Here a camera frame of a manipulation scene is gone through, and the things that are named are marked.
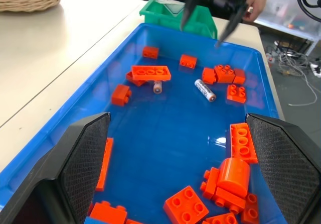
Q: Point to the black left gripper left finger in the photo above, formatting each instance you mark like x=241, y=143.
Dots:
x=75, y=163

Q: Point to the long orange toy brick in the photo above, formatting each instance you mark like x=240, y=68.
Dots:
x=105, y=163
x=242, y=142

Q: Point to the blue plastic bin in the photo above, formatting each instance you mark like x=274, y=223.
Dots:
x=163, y=133

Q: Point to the white AA battery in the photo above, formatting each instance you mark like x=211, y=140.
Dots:
x=157, y=86
x=205, y=91

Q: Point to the flat orange six-stud brick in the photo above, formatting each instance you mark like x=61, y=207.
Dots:
x=151, y=72

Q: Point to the orange cylinder toy brick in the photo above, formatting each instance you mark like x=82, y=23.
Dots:
x=233, y=177

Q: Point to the small orange toy brick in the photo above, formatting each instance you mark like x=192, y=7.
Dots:
x=188, y=61
x=210, y=182
x=150, y=52
x=121, y=95
x=229, y=200
x=209, y=75
x=239, y=76

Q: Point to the white power strip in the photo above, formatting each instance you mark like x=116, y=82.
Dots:
x=316, y=69

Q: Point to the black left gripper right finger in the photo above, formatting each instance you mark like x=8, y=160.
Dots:
x=283, y=163

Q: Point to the green plastic bin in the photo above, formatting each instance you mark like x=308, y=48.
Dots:
x=198, y=20

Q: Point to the person's bare hand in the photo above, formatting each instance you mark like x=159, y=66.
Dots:
x=258, y=1

